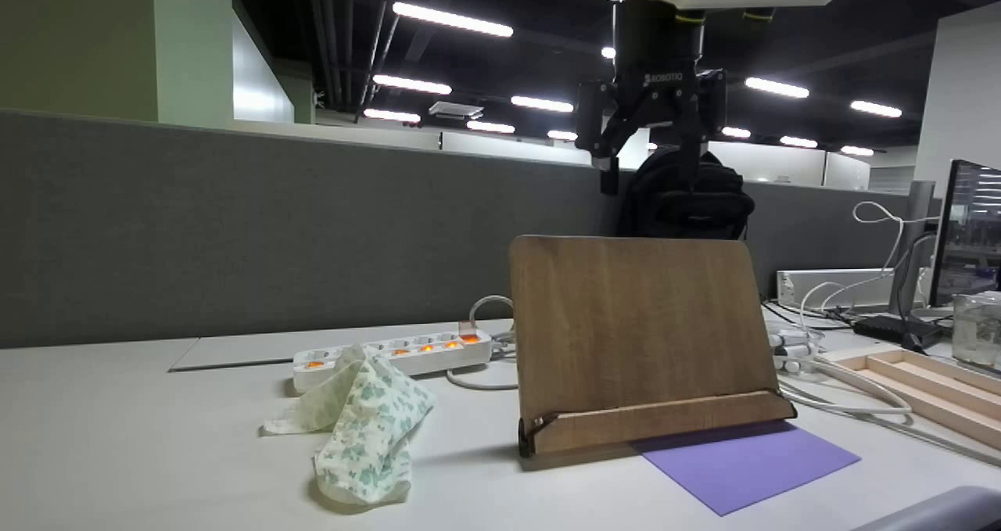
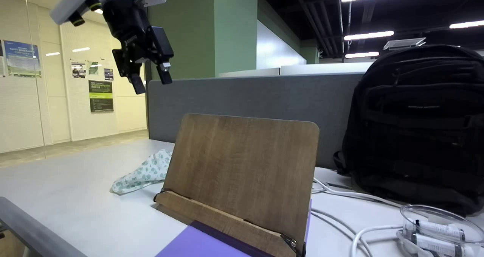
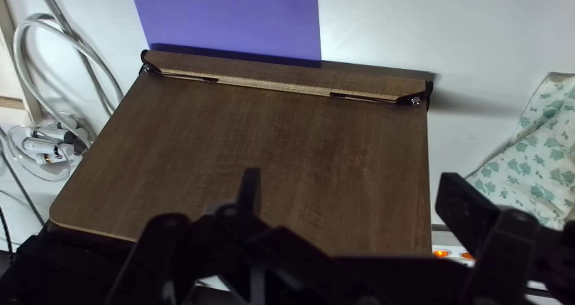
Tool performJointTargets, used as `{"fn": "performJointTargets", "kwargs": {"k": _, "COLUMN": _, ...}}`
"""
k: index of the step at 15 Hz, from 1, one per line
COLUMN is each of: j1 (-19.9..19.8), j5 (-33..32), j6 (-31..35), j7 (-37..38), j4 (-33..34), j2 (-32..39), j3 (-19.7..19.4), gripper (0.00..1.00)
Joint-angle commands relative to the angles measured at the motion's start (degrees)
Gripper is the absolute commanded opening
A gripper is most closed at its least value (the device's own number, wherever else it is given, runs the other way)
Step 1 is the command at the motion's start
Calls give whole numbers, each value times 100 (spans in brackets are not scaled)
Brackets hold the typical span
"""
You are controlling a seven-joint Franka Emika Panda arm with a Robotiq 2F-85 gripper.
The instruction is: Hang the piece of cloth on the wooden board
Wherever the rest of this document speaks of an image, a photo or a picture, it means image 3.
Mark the brown wooden board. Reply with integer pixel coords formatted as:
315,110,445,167
49,49,434,257

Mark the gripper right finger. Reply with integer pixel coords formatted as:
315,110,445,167
435,172,575,305

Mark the white power strip with plugs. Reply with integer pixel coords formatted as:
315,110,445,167
0,112,93,183

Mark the grey cable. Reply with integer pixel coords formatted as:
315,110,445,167
34,0,115,117

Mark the power strip with orange lights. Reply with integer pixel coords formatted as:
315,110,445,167
431,244,555,296

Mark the green floral white cloth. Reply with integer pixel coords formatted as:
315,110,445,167
465,73,575,232

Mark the purple paper sheet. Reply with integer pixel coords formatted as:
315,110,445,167
132,0,322,63

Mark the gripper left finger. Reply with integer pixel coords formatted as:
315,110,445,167
106,167,337,305

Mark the white looped cable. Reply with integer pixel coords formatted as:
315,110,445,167
13,13,124,137

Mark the black cable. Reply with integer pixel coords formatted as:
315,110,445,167
0,141,46,254

